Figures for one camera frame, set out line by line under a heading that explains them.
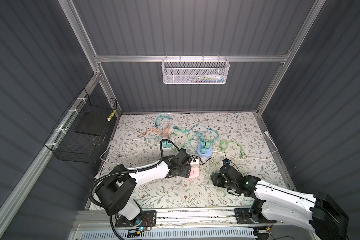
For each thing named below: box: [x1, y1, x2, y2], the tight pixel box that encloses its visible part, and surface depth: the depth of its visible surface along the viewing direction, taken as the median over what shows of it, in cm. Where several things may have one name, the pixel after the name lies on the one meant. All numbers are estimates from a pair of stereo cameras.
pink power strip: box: [189, 163, 200, 179], surface depth 88 cm
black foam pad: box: [75, 112, 112, 137], surface depth 79 cm
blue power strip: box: [197, 142, 213, 158], surface depth 97 cm
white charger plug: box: [190, 159, 200, 165], surface depth 86 cm
